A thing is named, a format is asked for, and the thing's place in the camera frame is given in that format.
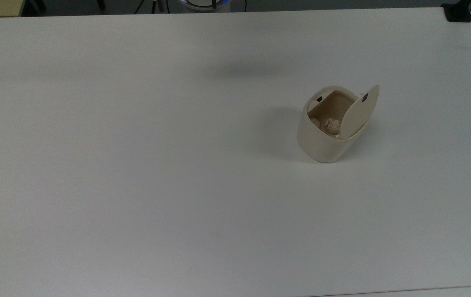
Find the cream trash bin with lid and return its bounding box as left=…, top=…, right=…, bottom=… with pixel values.
left=296, top=84, right=381, bottom=163

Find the black table clamp block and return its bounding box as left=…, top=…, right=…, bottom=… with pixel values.
left=441, top=2, right=471, bottom=23

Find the crumpled paper ball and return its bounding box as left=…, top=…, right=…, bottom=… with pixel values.
left=322, top=118, right=343, bottom=137

